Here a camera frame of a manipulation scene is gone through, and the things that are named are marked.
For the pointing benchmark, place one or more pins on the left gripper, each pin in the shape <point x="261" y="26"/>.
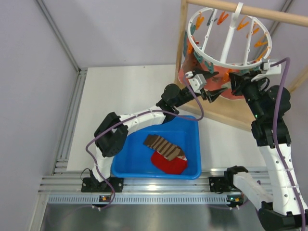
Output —
<point x="211" y="94"/>

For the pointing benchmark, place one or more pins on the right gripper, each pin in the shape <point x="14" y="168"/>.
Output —
<point x="237" y="84"/>

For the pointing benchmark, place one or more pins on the salmon pink cloth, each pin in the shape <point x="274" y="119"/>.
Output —
<point x="192" y="62"/>

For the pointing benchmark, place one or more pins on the white round clip hanger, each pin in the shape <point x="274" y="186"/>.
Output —
<point x="229" y="39"/>

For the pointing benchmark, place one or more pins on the brown striped sock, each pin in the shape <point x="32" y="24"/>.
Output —
<point x="164" y="147"/>

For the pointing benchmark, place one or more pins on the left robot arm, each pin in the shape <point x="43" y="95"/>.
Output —
<point x="110" y="136"/>

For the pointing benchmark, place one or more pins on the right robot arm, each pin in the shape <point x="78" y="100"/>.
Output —
<point x="283" y="208"/>

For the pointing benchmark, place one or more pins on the wooden hanger stand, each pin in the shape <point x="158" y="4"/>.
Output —
<point x="234" y="113"/>

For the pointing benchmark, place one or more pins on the red santa sock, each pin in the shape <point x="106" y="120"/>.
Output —
<point x="173" y="167"/>

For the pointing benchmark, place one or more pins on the white base board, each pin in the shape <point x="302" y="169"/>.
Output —
<point x="221" y="146"/>

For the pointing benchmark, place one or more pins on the blue plastic bin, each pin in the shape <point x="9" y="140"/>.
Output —
<point x="134" y="161"/>

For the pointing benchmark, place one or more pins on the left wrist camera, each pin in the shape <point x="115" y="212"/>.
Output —
<point x="196" y="81"/>

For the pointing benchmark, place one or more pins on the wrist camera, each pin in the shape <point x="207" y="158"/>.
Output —
<point x="267" y="69"/>
<point x="196" y="81"/>

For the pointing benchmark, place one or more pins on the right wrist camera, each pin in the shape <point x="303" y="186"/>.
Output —
<point x="267" y="69"/>

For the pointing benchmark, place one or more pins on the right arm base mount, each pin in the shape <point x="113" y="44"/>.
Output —
<point x="219" y="185"/>

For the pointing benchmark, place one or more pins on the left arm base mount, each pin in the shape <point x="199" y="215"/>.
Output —
<point x="90" y="184"/>

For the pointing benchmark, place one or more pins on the aluminium rail frame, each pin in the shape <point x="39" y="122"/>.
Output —
<point x="63" y="180"/>

